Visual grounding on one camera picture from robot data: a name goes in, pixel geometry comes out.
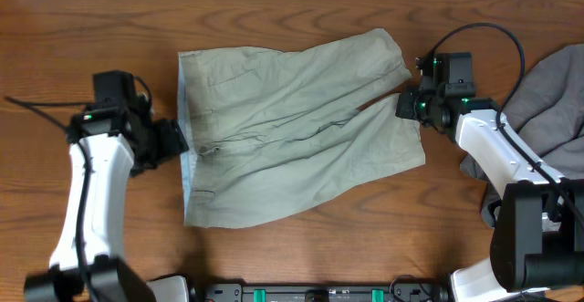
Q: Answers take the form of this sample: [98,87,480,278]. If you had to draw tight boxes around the khaki green shorts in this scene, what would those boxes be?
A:
[177,28,425,229]

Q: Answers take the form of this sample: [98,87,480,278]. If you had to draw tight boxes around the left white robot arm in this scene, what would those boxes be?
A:
[24,107,190,302]

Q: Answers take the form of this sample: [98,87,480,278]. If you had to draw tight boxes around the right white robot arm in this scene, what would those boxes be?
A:
[396,88,583,301]

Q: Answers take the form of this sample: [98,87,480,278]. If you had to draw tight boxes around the grey garment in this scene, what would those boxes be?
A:
[459,43,584,229]

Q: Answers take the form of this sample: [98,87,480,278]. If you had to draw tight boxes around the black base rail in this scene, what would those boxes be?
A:
[192,275,454,302]

